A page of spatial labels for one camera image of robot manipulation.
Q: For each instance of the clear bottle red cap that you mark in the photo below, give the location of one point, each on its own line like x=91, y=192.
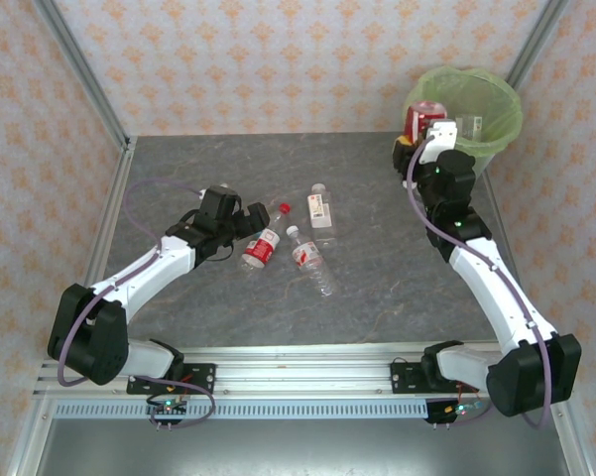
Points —
x=263, y=248

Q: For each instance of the red can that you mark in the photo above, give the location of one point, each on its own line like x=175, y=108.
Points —
x=421, y=116

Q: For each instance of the clear bottle white cap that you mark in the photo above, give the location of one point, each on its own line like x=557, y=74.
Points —
x=307, y=255

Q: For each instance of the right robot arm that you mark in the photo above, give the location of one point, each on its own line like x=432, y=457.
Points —
x=496, y=292

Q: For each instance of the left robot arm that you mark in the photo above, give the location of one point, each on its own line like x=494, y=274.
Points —
x=144, y=273

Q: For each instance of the pale green bin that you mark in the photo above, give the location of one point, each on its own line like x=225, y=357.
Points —
x=481, y=161

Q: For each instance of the bin with green bag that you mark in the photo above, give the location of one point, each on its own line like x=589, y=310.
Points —
x=496, y=99

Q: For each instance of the clear bottle white barcode label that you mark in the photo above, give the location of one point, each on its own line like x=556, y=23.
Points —
x=320, y=208

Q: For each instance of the clear plastic bottle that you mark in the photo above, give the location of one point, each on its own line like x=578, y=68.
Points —
x=471, y=128

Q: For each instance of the small circuit board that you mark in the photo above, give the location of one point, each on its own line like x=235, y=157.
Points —
x=458, y=410
x=168, y=407

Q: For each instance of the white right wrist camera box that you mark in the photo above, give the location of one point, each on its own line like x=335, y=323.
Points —
x=439, y=136

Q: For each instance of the aluminium table side rail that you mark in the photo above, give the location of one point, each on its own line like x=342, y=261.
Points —
x=110, y=223

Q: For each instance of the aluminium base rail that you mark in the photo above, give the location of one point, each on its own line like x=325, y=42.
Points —
x=302, y=372

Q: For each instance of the aluminium frame post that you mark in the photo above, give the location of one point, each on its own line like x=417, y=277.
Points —
x=82, y=74
x=535, y=42

